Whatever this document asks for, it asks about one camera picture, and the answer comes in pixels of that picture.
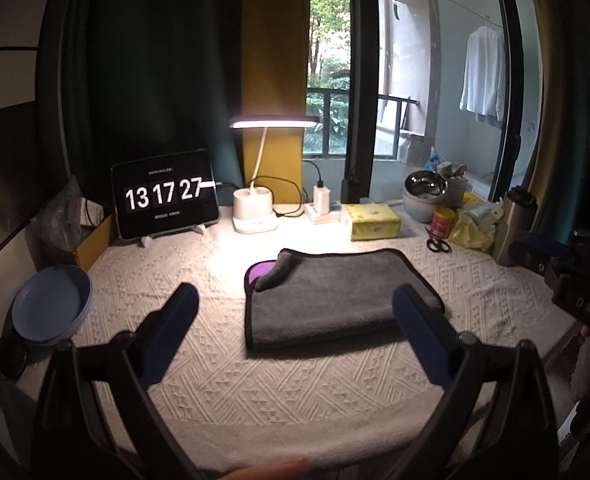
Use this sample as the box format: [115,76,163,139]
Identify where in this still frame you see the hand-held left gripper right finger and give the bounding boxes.
[392,284,561,480]

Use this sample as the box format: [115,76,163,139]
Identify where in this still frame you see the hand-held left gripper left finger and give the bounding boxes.
[30,282,201,480]

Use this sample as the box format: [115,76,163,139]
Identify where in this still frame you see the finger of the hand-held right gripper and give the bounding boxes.
[508,232,556,276]

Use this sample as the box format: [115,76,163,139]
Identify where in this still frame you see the grey towel with black trim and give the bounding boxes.
[244,247,446,352]

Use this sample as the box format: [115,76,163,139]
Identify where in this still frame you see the person's left hand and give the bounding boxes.
[220,457,310,480]

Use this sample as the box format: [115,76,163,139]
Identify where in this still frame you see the steel thermos bottle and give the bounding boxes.
[492,187,538,266]

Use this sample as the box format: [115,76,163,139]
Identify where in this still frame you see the yellow plastic bag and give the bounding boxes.
[448,192,501,253]

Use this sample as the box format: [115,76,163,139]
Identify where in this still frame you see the red can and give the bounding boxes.
[431,207,457,240]

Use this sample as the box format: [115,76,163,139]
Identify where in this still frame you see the black scissors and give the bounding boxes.
[425,225,452,253]

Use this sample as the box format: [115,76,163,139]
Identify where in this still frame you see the white cup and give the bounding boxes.
[445,162,471,208]

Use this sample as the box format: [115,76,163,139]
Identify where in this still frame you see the white tablet stand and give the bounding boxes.
[140,224,208,248]

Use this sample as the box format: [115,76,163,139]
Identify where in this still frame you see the grey bowl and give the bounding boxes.
[401,191,448,223]

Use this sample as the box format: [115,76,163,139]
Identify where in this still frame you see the cardboard box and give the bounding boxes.
[72,212,116,271]

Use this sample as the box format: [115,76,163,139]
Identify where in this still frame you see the steel bowl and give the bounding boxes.
[404,171,448,198]

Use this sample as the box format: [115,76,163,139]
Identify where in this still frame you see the yellow tissue box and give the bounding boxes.
[341,203,402,241]

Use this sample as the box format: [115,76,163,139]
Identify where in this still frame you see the blue plate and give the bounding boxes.
[12,265,93,347]

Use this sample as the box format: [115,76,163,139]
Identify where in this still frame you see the white knitted tablecloth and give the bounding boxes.
[17,205,583,471]

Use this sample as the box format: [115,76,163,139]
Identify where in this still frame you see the black tablet showing clock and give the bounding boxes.
[111,148,221,240]

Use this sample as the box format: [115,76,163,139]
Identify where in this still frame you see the white desk lamp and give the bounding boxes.
[229,115,320,235]

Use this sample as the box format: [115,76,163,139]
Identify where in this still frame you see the white power strip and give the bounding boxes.
[305,202,346,225]

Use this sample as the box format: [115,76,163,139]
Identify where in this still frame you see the clear plastic bag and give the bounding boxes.
[40,177,88,253]

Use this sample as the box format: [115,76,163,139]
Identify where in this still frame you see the white hanging shirt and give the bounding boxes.
[459,25,506,122]

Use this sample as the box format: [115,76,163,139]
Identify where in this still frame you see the black balcony railing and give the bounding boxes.
[305,89,421,156]

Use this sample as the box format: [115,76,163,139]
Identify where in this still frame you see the dark green curtain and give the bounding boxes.
[60,0,246,211]

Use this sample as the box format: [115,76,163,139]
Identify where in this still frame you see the yellow curtain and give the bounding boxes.
[241,0,311,201]

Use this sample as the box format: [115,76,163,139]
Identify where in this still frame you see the black lamp cable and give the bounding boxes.
[245,176,306,218]

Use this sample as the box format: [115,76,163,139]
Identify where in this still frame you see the black charger cable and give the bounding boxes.
[302,160,326,188]

